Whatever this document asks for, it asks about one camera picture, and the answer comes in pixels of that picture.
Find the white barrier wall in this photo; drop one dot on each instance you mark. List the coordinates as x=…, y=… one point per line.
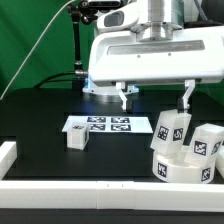
x=220, y=163
x=8, y=155
x=112, y=195

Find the white front barrier wall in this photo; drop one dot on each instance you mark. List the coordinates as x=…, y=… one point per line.
x=112, y=195

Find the white right barrier wall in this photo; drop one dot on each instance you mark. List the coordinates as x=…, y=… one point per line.
x=220, y=163

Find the white left barrier wall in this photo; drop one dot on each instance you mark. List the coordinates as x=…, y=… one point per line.
x=8, y=155

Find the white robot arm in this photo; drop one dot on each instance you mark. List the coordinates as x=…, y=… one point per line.
x=149, y=20

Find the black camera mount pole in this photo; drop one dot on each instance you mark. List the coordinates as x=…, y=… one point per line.
x=80, y=79

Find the paper sheet with markers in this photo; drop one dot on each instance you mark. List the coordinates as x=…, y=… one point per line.
x=108, y=124

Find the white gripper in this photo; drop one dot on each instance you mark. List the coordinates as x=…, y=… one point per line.
x=191, y=55

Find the black camera on mount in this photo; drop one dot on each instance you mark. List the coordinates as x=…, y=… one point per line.
x=100, y=4

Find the white round stool seat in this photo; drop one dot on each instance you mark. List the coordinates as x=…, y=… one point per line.
x=173, y=169

